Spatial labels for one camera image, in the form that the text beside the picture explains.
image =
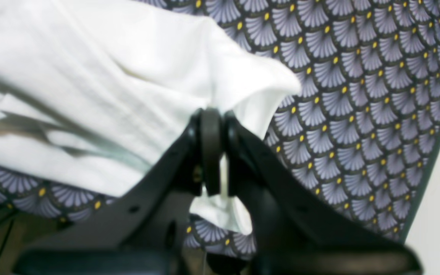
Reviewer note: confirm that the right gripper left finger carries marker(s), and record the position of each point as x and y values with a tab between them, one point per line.
155	212

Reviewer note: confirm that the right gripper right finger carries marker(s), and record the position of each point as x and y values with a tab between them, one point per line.
285	216

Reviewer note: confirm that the white printed T-shirt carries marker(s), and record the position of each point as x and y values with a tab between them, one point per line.
93	92

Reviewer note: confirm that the patterned grey tablecloth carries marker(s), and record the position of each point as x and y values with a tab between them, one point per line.
362	134

